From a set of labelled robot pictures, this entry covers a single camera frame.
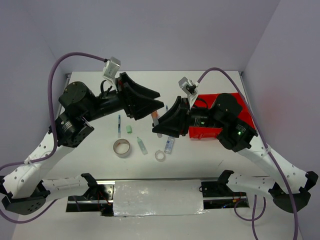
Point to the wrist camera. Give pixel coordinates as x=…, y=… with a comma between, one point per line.
x=110, y=70
x=191, y=90

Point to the orange highlighter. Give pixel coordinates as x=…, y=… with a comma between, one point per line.
x=155, y=121

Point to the left blue pen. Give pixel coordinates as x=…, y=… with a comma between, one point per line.
x=119, y=126

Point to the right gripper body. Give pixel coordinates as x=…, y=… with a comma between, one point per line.
x=185, y=113

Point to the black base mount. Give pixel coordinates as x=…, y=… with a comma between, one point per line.
x=215, y=197
x=101, y=193

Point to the red compartment tray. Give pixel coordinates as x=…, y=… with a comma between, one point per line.
x=222, y=110

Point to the orange highlighter cap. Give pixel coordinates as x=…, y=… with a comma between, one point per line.
x=155, y=115

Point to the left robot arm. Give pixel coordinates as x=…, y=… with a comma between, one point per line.
x=26, y=188

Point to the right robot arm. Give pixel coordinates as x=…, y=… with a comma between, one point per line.
x=285, y=184

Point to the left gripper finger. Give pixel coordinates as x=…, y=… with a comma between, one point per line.
x=141, y=107
x=138, y=88

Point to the large tape roll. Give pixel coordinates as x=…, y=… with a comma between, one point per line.
x=122, y=148

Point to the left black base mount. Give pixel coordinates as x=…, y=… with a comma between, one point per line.
x=101, y=193

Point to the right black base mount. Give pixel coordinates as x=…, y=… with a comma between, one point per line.
x=215, y=197

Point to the white foil panel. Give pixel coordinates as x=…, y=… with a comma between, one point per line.
x=147, y=198

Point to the small clear tape roll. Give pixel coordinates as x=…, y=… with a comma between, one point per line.
x=160, y=156

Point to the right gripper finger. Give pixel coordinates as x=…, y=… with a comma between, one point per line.
x=174, y=113
x=168, y=126

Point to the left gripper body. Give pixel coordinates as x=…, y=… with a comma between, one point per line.
x=124, y=92

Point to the green highlighter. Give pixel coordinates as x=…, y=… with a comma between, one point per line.
x=142, y=146

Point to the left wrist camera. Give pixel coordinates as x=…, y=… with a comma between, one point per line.
x=110, y=70

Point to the blue spray bottle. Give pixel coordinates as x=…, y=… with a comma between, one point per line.
x=169, y=145

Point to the green highlighter cap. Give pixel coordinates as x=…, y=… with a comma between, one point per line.
x=129, y=129

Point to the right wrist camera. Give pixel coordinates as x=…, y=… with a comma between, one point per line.
x=191, y=90

